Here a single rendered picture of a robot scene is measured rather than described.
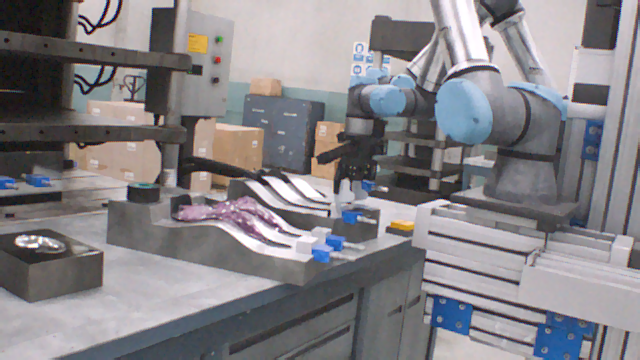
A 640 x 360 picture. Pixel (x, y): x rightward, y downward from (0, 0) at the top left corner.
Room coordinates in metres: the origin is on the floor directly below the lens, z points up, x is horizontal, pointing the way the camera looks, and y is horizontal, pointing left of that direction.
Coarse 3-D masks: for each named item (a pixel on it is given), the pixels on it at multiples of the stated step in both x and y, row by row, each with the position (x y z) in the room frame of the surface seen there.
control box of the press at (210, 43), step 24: (168, 24) 2.11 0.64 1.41; (192, 24) 2.14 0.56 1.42; (216, 24) 2.24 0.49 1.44; (168, 48) 2.11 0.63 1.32; (192, 48) 2.15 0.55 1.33; (216, 48) 2.25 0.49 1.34; (192, 72) 2.16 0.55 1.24; (216, 72) 2.26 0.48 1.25; (192, 96) 2.17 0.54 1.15; (216, 96) 2.28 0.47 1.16; (192, 120) 2.24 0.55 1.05; (192, 144) 2.25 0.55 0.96
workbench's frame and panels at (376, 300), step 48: (288, 288) 1.19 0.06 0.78; (336, 288) 1.45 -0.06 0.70; (384, 288) 1.73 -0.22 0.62; (144, 336) 0.86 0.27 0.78; (192, 336) 1.02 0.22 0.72; (240, 336) 1.14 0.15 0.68; (288, 336) 1.31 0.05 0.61; (336, 336) 1.53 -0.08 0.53; (384, 336) 1.77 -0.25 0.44; (432, 336) 2.13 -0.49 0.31
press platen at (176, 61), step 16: (0, 32) 1.48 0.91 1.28; (0, 48) 1.48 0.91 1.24; (16, 48) 1.52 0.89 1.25; (32, 48) 1.56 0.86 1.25; (48, 48) 1.60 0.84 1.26; (64, 48) 1.64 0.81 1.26; (80, 48) 1.70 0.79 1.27; (96, 48) 1.73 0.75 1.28; (112, 48) 1.78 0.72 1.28; (128, 48) 1.83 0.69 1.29; (128, 64) 1.86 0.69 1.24; (144, 64) 1.88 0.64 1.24; (160, 64) 1.89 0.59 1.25; (176, 64) 1.91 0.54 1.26; (96, 80) 2.31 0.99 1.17
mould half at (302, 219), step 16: (288, 176) 1.82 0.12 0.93; (224, 192) 1.81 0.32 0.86; (240, 192) 1.62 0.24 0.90; (256, 192) 1.59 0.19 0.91; (288, 192) 1.69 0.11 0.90; (304, 192) 1.75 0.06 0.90; (272, 208) 1.56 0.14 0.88; (288, 208) 1.55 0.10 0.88; (368, 208) 1.65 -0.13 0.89; (304, 224) 1.50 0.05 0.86; (320, 224) 1.47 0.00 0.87; (336, 224) 1.46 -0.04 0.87; (352, 224) 1.53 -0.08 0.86; (368, 224) 1.61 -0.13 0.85; (352, 240) 1.54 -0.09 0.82
